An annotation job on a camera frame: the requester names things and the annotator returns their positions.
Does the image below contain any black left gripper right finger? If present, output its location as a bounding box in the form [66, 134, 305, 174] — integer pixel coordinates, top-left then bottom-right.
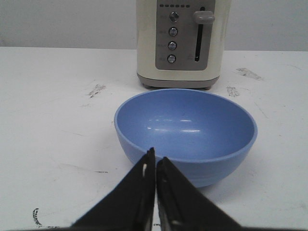
[156, 157, 242, 231]

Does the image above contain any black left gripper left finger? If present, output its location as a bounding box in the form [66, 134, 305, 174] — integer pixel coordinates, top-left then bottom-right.
[71, 148, 155, 231]

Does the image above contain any blue plastic bowl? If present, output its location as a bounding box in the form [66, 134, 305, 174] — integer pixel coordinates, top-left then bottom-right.
[114, 89, 258, 188]

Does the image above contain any cream toaster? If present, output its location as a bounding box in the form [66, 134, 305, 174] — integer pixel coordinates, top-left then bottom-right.
[136, 0, 231, 89]

